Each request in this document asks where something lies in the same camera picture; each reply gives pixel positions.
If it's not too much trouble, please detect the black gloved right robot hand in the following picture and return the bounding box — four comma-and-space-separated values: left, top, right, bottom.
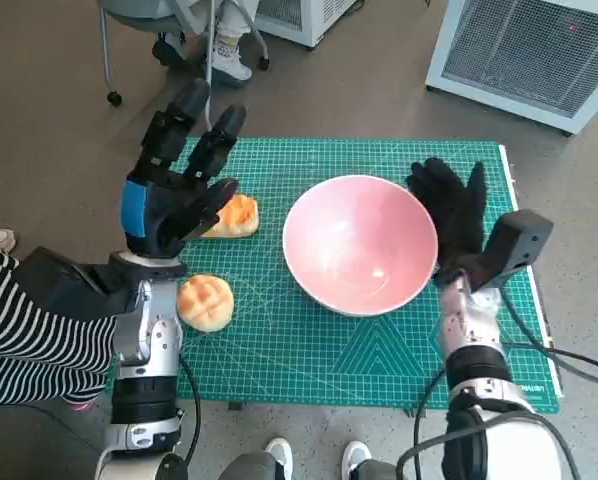
405, 156, 488, 287

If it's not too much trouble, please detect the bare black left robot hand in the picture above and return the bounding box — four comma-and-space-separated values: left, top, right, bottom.
119, 78, 248, 260

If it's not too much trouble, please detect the long orange toy bread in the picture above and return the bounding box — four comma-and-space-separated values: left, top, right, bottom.
198, 193, 260, 240

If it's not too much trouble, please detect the pink bowl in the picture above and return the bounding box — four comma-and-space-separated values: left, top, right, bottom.
282, 174, 439, 319

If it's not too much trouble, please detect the round toy bread bun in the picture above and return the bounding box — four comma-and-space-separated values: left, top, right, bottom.
176, 273, 236, 333

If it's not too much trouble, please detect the metal pole leg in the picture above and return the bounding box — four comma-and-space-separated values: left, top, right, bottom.
203, 0, 219, 129

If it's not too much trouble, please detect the seated person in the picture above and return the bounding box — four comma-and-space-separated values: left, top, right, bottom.
151, 0, 260, 89

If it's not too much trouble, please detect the large white mesh-front appliance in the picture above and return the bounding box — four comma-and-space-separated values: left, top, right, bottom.
425, 0, 598, 135

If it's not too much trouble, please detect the green cutting mat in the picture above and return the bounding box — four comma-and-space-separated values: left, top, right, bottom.
106, 137, 563, 414

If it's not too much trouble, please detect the grey chair on casters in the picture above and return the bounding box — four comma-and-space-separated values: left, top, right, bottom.
97, 0, 271, 108

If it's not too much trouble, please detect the small white mesh-front appliance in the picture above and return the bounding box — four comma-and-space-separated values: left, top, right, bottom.
253, 0, 365, 50

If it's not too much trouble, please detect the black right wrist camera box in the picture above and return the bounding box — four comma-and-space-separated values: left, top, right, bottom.
471, 208, 555, 292

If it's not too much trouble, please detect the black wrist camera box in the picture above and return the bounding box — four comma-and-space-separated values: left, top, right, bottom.
471, 208, 555, 292
12, 246, 140, 321

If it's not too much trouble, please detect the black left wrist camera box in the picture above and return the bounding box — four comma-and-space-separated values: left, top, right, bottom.
12, 246, 140, 321

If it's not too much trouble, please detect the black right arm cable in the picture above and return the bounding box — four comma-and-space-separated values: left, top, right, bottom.
496, 292, 598, 386
396, 367, 573, 480

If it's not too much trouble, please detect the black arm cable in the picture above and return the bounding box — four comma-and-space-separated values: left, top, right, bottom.
396, 367, 573, 480
496, 292, 598, 386
177, 347, 203, 454

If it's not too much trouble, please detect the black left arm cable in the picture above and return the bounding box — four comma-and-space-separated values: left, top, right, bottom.
177, 347, 203, 454

